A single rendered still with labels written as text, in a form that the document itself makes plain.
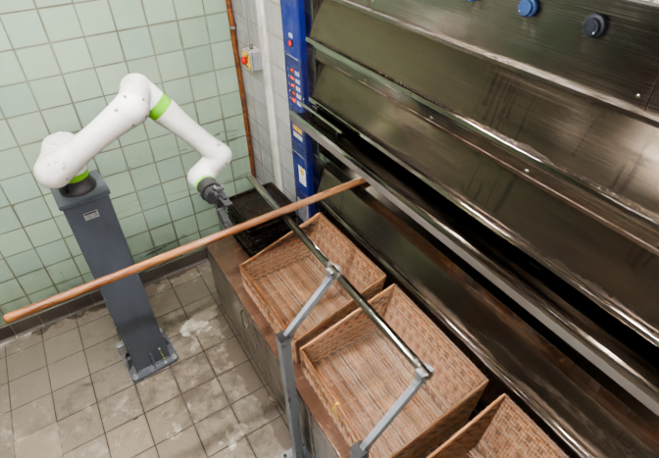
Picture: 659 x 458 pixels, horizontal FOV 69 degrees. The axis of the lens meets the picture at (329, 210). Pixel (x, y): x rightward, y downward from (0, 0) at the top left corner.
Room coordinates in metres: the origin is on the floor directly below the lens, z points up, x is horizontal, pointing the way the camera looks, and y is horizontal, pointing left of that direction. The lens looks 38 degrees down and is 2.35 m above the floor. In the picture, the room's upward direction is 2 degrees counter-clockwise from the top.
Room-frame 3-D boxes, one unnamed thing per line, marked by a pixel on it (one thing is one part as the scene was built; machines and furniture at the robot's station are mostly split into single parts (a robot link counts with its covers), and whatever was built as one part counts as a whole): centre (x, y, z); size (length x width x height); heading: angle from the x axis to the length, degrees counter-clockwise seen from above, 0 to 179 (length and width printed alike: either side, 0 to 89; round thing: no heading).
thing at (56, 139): (1.69, 1.07, 1.36); 0.16 x 0.13 x 0.19; 12
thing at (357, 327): (1.06, -0.20, 0.72); 0.56 x 0.49 x 0.28; 30
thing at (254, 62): (2.47, 0.38, 1.46); 0.10 x 0.07 x 0.10; 31
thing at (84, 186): (1.74, 1.11, 1.23); 0.26 x 0.15 x 0.06; 35
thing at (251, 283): (1.57, 0.10, 0.72); 0.56 x 0.49 x 0.28; 32
